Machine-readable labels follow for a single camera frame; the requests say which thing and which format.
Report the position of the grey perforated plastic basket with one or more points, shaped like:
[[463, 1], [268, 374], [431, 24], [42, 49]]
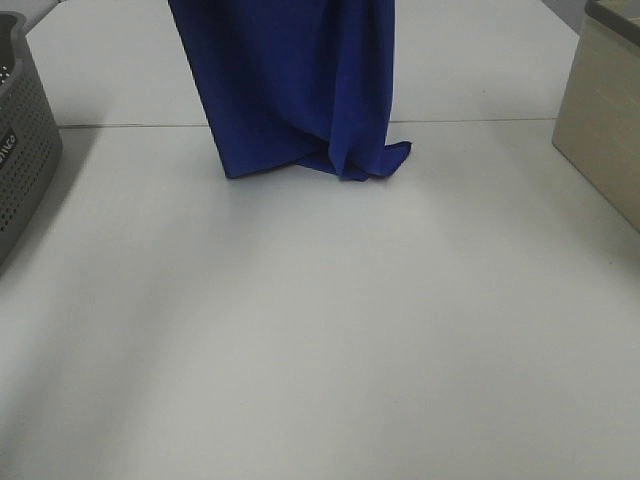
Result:
[[31, 145]]

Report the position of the beige wooden box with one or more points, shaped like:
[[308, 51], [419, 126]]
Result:
[[597, 129]]

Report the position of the blue microfibre towel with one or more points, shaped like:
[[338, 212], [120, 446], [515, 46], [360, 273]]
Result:
[[306, 83]]

